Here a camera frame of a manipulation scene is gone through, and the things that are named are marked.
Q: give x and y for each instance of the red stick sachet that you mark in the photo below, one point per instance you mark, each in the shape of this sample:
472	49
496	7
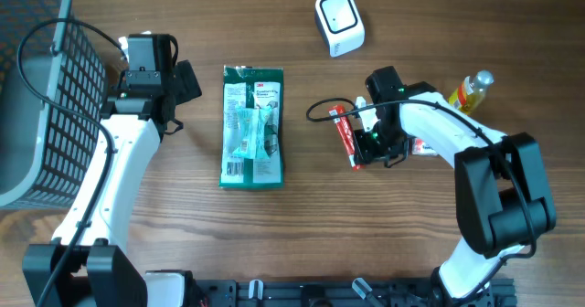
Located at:
346	133

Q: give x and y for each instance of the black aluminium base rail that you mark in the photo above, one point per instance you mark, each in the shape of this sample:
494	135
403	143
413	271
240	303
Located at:
320	293

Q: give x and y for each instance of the green white wipes packet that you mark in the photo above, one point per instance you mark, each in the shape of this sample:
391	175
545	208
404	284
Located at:
252	87

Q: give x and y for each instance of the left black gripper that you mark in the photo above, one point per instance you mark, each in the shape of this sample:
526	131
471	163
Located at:
185	81

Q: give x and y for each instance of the white barcode scanner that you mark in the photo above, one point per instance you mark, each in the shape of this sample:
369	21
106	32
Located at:
340	25

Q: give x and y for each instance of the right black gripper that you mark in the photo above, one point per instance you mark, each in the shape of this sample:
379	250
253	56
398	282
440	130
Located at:
366	153

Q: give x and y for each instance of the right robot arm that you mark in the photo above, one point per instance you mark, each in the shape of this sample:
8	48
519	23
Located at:
502	197

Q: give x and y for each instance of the grey plastic mesh basket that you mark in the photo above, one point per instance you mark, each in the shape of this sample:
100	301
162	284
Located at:
52	85

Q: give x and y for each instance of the clear teal small packet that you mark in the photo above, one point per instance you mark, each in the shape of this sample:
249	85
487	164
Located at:
252	123

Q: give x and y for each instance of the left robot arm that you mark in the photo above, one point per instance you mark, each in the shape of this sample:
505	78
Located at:
85	263

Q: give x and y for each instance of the small orange white box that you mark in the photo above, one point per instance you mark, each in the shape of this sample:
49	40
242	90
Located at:
420	148

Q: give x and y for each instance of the yellow dish soap bottle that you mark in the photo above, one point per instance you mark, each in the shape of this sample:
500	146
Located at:
469	95

